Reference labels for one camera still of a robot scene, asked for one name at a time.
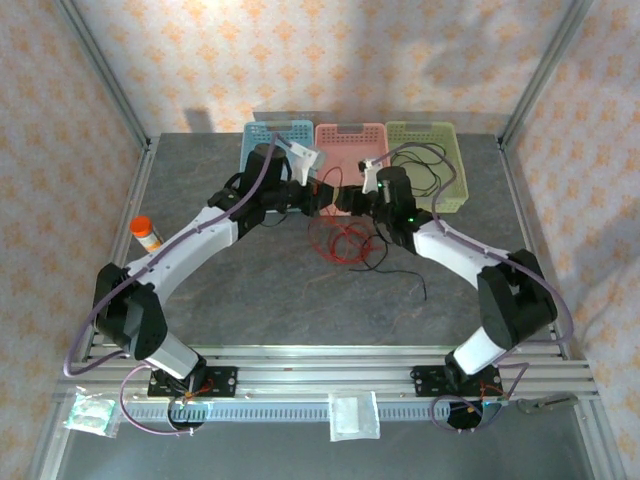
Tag red cable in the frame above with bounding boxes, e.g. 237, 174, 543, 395
306, 166, 375, 265

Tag blue plastic basket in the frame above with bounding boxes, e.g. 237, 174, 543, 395
240, 119, 318, 214

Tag pink plastic basket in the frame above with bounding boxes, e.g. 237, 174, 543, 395
313, 122, 393, 218

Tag green plastic basket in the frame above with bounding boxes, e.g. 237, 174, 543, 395
384, 120, 471, 214

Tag orange capped bottle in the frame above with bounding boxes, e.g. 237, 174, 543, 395
129, 215, 164, 253

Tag clear bag white pad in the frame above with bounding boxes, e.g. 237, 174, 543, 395
327, 391, 382, 443

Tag clear bag green contents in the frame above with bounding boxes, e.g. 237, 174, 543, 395
63, 392, 122, 439

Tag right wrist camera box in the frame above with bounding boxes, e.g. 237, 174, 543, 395
359, 156, 386, 195

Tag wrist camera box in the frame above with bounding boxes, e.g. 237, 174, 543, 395
288, 141, 327, 186
359, 156, 386, 195

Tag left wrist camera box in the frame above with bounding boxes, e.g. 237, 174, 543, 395
288, 141, 327, 186

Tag aluminium table side rail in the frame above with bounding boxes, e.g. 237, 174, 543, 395
498, 142, 569, 359
79, 139, 161, 361

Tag aluminium frame rail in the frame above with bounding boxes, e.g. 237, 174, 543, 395
54, 343, 600, 404

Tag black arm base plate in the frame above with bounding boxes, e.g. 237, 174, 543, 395
409, 364, 502, 399
148, 365, 239, 399

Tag aluminium frame post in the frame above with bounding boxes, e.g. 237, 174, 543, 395
53, 0, 154, 151
497, 0, 596, 149

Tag grey slotted cable duct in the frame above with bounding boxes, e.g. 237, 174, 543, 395
122, 402, 489, 425

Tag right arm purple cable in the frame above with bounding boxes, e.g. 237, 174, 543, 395
372, 152, 574, 434

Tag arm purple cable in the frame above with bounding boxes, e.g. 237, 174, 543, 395
63, 131, 296, 437
372, 152, 574, 434

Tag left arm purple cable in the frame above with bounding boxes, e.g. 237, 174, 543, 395
63, 131, 296, 437

